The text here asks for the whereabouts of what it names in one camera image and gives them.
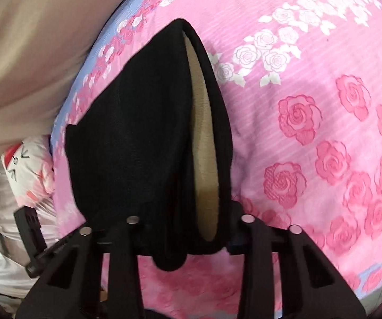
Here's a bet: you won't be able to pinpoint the pink rose bed sheet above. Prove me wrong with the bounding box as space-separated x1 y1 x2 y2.
51 0 382 311

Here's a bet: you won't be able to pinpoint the white satin curtain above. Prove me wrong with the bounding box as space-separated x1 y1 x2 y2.
0 157 61 311

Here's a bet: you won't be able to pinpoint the black pants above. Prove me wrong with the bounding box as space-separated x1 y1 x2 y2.
65 19 233 271

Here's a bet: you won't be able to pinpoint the white cat face pillow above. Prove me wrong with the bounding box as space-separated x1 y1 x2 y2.
1 135 54 207

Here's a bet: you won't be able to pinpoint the beige curtain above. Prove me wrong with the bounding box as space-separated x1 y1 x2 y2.
0 0 123 154

